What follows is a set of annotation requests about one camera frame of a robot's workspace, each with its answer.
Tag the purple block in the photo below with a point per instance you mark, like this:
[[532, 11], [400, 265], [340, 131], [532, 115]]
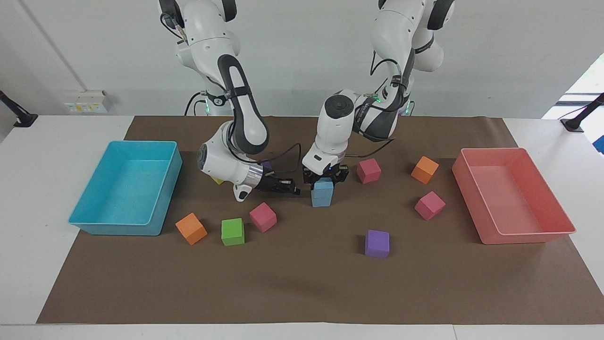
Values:
[[266, 165], [377, 244]]

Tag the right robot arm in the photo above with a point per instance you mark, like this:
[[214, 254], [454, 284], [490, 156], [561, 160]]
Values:
[[212, 42]]

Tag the salmon pink plastic bin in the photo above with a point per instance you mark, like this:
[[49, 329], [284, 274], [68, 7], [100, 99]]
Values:
[[512, 198]]

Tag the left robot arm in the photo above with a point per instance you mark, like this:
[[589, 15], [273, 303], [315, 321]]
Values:
[[332, 127]]

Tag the blue plastic bin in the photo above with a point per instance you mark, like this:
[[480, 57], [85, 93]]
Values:
[[127, 189]]

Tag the green block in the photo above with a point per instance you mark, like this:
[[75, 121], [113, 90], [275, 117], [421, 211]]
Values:
[[233, 232]]

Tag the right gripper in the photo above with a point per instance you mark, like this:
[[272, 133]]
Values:
[[269, 182]]

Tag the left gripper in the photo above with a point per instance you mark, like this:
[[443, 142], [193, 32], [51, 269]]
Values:
[[330, 169]]

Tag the white wall socket box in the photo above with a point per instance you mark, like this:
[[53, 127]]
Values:
[[87, 101]]

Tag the yellow block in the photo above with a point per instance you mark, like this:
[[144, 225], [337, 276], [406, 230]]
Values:
[[218, 180]]

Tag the orange block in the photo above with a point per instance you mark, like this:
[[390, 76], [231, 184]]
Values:
[[424, 169], [191, 229]]

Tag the light blue block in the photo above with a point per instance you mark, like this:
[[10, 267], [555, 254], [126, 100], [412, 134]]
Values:
[[322, 196]]

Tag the pink block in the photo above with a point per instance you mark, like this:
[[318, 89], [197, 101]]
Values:
[[430, 206], [263, 217], [368, 170]]

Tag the black stand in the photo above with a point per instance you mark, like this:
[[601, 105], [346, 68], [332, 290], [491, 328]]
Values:
[[578, 121], [21, 118]]

